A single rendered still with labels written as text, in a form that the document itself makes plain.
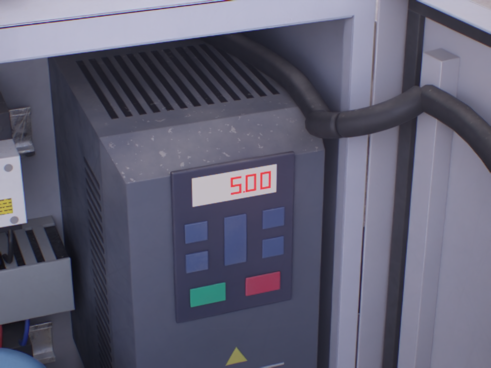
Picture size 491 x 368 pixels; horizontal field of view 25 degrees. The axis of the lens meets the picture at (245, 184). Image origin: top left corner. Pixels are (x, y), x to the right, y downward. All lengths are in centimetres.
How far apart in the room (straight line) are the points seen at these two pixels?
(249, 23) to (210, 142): 8
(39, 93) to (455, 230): 29
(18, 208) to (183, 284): 12
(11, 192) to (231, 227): 14
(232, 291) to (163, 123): 10
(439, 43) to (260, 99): 12
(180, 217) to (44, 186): 19
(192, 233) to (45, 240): 17
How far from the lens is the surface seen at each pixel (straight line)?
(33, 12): 54
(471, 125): 55
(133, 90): 66
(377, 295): 68
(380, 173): 63
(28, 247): 75
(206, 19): 55
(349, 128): 57
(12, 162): 66
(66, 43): 54
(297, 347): 68
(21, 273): 73
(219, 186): 60
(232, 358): 67
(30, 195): 77
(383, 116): 56
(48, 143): 76
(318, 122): 58
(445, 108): 56
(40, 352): 84
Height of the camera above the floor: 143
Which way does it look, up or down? 28 degrees down
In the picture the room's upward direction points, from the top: straight up
